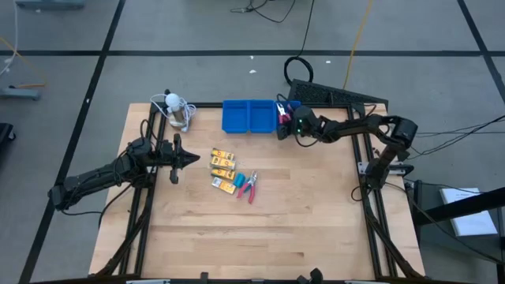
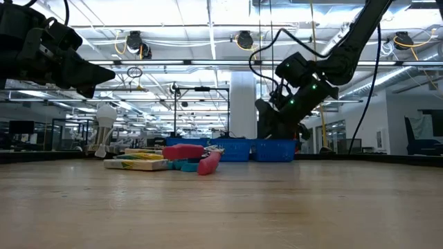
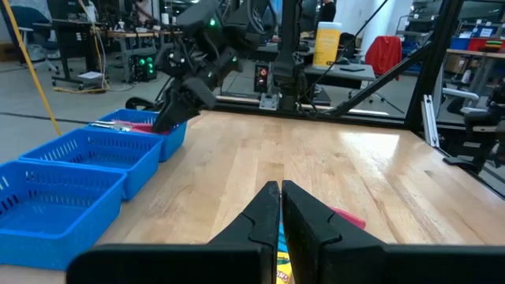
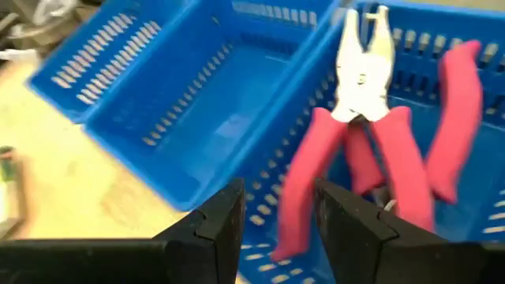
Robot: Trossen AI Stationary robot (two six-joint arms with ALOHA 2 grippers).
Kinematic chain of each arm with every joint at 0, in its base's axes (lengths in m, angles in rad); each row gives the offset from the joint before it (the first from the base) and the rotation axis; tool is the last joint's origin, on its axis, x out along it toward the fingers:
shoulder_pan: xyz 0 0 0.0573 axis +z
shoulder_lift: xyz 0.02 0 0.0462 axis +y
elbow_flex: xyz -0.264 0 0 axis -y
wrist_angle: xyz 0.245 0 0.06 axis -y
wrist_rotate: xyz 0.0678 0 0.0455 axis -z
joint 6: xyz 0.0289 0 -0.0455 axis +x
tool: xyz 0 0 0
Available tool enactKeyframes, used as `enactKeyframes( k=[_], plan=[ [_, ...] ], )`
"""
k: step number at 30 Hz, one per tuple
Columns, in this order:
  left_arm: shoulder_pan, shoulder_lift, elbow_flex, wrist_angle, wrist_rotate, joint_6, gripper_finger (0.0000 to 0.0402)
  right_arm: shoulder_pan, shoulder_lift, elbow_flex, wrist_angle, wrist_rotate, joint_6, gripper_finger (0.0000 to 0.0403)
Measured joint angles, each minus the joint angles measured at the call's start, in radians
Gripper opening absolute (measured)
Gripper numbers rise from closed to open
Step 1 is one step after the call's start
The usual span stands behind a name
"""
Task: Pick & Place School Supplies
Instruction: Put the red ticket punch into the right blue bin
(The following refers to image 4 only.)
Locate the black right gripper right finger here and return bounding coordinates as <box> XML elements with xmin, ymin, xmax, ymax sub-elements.
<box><xmin>314</xmin><ymin>178</ymin><xmax>482</xmax><ymax>284</ymax></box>

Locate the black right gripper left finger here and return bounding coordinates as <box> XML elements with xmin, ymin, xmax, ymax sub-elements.
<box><xmin>152</xmin><ymin>177</ymin><xmax>247</xmax><ymax>284</ymax></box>

